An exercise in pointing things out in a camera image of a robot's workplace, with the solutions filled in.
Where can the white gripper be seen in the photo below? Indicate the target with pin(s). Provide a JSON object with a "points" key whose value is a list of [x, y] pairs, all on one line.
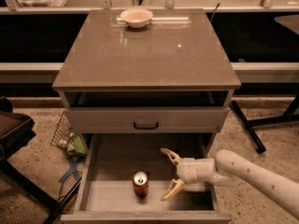
{"points": [[187, 170]]}

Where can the red coke can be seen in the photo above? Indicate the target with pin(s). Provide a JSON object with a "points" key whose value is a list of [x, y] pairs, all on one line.
{"points": [[141, 184]]}

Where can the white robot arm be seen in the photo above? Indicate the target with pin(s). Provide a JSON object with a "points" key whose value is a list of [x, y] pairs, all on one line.
{"points": [[225, 169]]}

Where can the closed top drawer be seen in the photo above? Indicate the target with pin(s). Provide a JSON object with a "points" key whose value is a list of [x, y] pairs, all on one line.
{"points": [[171, 120]]}

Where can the open middle drawer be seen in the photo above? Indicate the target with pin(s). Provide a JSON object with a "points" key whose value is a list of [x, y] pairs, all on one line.
{"points": [[106, 194]]}

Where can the grey drawer cabinet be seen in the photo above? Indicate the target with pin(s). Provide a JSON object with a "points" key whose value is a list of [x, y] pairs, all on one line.
{"points": [[175, 61]]}

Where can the black floor bar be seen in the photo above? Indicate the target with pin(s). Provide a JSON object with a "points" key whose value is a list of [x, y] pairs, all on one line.
{"points": [[260, 148]]}

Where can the green crumpled bag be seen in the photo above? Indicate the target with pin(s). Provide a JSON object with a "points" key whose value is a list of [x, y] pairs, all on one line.
{"points": [[72, 146]]}

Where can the white bowl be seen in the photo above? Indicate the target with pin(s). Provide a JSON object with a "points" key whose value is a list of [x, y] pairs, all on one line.
{"points": [[136, 17]]}

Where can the black chair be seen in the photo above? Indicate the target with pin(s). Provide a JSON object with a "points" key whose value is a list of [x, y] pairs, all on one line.
{"points": [[45, 165]]}

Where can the black drawer handle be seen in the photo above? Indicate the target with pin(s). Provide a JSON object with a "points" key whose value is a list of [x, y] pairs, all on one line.
{"points": [[152, 126]]}

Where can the wire mesh basket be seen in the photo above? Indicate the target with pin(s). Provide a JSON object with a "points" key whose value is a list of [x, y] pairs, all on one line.
{"points": [[62, 131]]}

